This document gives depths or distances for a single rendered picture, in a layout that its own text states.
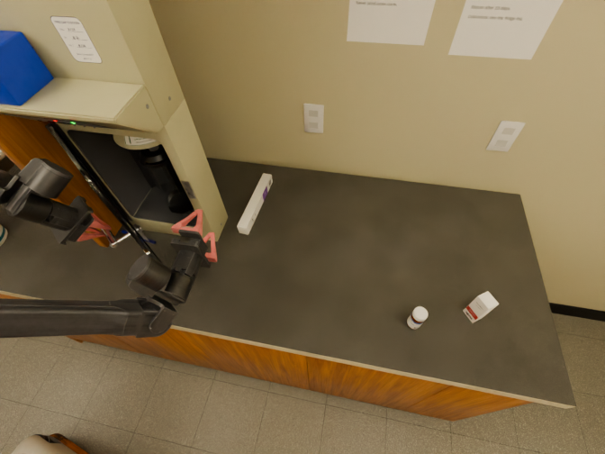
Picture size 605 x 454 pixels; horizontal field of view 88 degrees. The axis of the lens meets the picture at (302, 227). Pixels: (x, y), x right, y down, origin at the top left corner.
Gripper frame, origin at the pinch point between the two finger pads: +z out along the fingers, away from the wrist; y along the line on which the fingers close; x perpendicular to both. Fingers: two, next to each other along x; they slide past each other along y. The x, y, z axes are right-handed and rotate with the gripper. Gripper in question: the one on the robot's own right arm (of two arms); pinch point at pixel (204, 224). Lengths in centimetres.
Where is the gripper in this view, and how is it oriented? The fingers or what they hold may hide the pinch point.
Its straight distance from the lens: 81.8
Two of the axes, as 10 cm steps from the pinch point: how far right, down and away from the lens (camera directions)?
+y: -0.6, -5.7, -8.2
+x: -9.8, -1.2, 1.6
